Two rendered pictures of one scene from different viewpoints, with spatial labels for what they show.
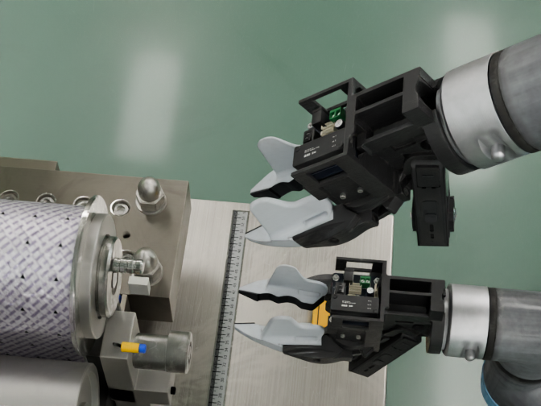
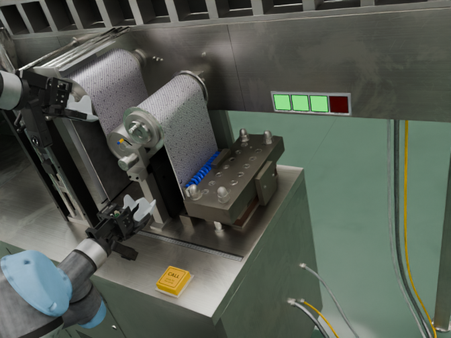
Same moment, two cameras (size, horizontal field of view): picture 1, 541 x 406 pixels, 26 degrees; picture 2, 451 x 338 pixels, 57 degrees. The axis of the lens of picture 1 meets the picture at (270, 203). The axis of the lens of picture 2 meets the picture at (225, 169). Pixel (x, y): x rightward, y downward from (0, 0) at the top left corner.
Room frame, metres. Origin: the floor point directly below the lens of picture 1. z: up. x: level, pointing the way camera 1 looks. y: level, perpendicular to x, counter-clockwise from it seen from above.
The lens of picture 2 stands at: (1.29, -0.66, 1.77)
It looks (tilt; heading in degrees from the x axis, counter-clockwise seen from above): 33 degrees down; 122
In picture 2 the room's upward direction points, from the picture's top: 15 degrees counter-clockwise
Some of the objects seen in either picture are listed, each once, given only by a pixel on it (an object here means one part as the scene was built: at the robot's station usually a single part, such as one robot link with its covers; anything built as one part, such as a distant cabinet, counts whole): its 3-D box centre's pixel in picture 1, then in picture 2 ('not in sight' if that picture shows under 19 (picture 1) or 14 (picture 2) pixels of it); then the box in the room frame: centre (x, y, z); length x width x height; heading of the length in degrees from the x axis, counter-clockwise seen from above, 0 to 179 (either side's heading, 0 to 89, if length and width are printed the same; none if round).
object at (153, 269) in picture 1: (145, 263); (194, 190); (0.66, 0.14, 1.05); 0.04 x 0.04 x 0.04
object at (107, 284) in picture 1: (104, 276); (140, 131); (0.53, 0.15, 1.25); 0.07 x 0.02 x 0.07; 174
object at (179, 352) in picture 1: (179, 351); (125, 163); (0.49, 0.09, 1.18); 0.04 x 0.02 x 0.04; 174
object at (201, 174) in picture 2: not in sight; (205, 170); (0.63, 0.27, 1.03); 0.21 x 0.04 x 0.03; 84
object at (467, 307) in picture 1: (461, 323); (90, 253); (0.56, -0.20, 1.11); 0.08 x 0.05 x 0.08; 174
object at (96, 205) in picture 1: (90, 275); (143, 129); (0.53, 0.17, 1.25); 0.15 x 0.01 x 0.15; 174
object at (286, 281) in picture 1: (284, 281); (144, 206); (0.60, -0.01, 1.11); 0.09 x 0.03 x 0.06; 75
